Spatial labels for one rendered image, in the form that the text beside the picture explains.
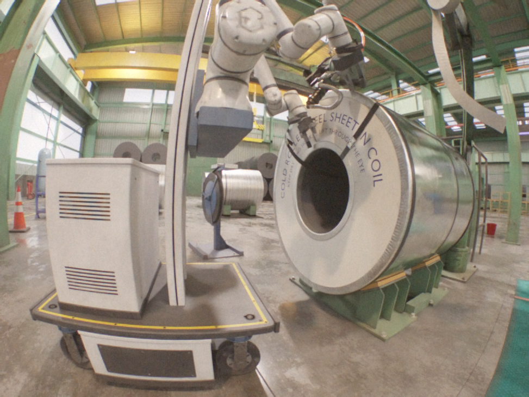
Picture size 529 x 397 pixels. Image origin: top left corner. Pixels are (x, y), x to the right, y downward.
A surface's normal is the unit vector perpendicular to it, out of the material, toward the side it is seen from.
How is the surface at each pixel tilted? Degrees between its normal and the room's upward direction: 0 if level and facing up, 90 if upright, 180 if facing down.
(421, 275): 90
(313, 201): 73
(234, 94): 68
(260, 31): 99
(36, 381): 0
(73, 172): 90
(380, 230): 90
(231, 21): 98
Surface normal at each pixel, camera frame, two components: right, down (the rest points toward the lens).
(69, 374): 0.04, -1.00
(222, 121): 0.30, 0.05
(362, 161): -0.91, -0.03
